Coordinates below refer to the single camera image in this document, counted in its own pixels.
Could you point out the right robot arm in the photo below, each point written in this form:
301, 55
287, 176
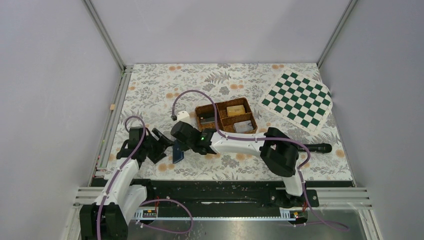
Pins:
279, 153

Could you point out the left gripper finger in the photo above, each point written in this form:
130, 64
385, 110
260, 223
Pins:
155, 155
164, 140

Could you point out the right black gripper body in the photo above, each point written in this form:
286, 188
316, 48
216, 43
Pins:
187, 146

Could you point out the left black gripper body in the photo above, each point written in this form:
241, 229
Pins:
152, 143

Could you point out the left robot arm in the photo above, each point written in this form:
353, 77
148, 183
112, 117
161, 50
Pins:
108, 217

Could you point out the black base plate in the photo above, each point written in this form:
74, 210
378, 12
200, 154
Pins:
224, 198

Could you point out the grey card stack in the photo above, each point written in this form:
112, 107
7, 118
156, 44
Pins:
243, 126

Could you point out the green white chessboard mat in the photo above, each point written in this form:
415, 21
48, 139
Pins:
304, 102

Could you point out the floral table mat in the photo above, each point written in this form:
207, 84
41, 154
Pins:
332, 166

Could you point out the woven wicker divided basket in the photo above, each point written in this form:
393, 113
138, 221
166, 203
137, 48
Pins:
224, 122

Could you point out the aluminium frame rail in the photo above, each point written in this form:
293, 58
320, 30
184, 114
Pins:
109, 139

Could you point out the blue leather card holder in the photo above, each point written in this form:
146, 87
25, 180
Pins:
177, 153

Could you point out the black marker orange cap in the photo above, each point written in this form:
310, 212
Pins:
323, 148

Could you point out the tan card box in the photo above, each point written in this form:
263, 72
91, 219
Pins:
235, 110

